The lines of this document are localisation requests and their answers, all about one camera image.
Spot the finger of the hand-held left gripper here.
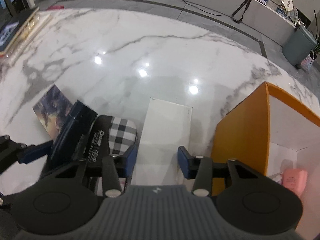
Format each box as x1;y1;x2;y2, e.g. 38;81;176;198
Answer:
0;135;54;177

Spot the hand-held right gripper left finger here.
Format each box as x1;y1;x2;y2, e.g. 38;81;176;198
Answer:
53;144;138;197

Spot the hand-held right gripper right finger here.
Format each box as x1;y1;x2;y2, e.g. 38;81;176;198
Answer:
177;146;270;197

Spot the long white box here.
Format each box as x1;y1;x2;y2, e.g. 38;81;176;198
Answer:
132;97;194;187

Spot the black cylindrical case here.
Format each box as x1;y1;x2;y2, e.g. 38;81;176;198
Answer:
50;100;98;161

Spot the orange cardboard box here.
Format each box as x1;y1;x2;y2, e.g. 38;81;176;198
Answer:
210;82;320;198

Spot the pink packet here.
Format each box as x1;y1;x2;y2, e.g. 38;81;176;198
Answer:
281;168;309;197

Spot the black white plaid case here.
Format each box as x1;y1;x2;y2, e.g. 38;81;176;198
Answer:
86;115;139;161

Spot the dark printed card box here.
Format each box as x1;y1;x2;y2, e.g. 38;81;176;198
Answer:
32;84;76;141

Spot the stack of pale books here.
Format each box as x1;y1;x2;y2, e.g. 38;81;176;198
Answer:
0;11;52;56

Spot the black book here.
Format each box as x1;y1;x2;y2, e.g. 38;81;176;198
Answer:
0;7;40;48

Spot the pink woven bag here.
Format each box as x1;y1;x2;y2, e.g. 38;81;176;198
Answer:
301;51;316;72

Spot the grey trash bin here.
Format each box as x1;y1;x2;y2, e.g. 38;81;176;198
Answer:
282;25;318;70

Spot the tall leaf potted plant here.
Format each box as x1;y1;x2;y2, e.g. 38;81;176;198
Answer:
313;9;320;58

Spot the brown camera bag with strap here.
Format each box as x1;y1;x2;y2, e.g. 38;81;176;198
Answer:
232;0;258;24

